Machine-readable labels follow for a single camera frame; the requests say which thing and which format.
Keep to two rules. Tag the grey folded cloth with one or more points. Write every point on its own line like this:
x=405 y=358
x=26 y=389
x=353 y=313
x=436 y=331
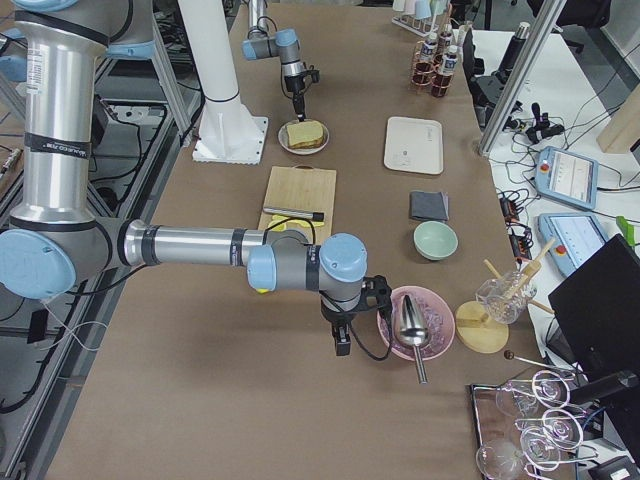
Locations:
x=425 y=206

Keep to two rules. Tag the cream rabbit tray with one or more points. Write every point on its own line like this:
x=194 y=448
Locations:
x=414 y=145

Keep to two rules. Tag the black monitor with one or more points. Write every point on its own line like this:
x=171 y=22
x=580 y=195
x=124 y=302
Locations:
x=597 y=308

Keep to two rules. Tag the white cup rack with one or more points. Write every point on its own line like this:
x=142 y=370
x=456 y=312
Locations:
x=420 y=17

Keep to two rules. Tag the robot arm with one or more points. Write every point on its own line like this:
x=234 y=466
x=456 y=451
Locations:
x=55 y=242
x=283 y=44

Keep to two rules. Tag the tea bottle lower left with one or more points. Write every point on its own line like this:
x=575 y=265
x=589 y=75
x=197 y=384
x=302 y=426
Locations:
x=426 y=50

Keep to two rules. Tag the white round plate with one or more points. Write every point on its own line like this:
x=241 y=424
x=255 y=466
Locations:
x=282 y=138

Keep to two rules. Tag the steel muddler black tip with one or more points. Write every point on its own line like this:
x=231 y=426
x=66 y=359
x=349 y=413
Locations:
x=316 y=216

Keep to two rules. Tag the copper wire bottle rack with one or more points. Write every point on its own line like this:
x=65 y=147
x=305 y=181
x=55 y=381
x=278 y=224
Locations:
x=424 y=82

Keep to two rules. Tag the steel ice scoop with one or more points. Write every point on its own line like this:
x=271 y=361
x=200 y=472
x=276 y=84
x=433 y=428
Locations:
x=410 y=330

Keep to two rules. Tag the bamboo cutting board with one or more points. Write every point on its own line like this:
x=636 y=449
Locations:
x=306 y=189

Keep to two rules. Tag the blue teach pendant near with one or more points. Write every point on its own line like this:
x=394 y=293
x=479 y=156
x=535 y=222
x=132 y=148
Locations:
x=577 y=236

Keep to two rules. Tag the glass mug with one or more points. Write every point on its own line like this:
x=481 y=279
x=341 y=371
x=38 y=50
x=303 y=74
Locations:
x=505 y=298

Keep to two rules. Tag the black camera mount wrist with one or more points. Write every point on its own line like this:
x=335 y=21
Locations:
x=376 y=295

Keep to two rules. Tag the aluminium frame post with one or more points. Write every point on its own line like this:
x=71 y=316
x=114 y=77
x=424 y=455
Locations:
x=539 y=32

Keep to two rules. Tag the tea bottle upper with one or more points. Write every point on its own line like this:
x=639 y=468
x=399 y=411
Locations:
x=445 y=38

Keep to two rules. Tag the tea bottle lower right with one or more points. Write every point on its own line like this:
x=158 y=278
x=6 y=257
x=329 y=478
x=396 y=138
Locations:
x=445 y=72

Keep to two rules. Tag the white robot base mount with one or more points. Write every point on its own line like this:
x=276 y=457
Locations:
x=227 y=133

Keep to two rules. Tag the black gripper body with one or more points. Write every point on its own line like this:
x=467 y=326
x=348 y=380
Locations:
x=338 y=316
x=294 y=83

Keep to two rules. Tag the tea bottle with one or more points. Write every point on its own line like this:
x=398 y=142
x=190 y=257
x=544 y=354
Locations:
x=445 y=72
x=445 y=38
x=426 y=50

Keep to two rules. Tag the wooden mug tree stand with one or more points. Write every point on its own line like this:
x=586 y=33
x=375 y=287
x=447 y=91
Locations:
x=477 y=330

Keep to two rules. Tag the blue teach pendant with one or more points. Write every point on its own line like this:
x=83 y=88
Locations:
x=577 y=236
x=567 y=177

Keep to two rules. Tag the yellow plastic knife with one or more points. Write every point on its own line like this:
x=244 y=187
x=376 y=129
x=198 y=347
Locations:
x=280 y=223

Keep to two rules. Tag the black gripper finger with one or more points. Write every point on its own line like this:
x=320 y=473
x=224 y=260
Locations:
x=342 y=340
x=299 y=107

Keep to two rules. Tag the mint green bowl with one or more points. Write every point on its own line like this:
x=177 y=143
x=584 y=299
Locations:
x=435 y=240

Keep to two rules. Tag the pink bowl with ice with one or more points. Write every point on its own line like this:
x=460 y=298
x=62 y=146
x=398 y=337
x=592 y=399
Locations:
x=439 y=318

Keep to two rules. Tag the blue teach pendant far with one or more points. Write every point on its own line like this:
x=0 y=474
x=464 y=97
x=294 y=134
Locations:
x=567 y=177

